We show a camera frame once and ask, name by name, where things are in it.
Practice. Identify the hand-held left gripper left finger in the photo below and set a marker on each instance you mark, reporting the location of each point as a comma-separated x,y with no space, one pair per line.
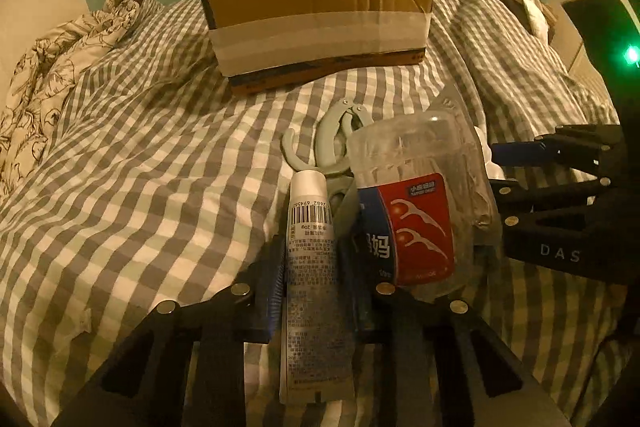
272,292

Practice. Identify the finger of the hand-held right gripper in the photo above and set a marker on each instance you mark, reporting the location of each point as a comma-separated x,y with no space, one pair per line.
520,153
530,227

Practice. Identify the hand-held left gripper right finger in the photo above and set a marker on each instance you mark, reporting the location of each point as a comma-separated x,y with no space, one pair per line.
358,307

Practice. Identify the white squeeze tube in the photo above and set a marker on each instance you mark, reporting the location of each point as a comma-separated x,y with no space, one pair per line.
312,287

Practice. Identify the clear floss pick container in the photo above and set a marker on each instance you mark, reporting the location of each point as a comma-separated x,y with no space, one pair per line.
415,217

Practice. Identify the clear plastic bag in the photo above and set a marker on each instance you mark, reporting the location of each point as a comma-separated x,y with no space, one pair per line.
484,212

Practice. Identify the white cloth bundle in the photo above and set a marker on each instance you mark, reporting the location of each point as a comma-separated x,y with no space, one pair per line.
530,14

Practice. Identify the checked pillow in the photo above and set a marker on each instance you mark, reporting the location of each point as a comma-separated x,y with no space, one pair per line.
505,62

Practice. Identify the grey-green plastic hook clip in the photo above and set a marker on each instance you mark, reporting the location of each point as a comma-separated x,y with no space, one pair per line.
330,132

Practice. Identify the checked bed sheet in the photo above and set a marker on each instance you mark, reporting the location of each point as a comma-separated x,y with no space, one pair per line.
150,157

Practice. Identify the cardboard box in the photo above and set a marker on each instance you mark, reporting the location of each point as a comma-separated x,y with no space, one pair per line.
320,22

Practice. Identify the floral quilt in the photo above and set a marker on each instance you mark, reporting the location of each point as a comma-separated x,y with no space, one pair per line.
60,57

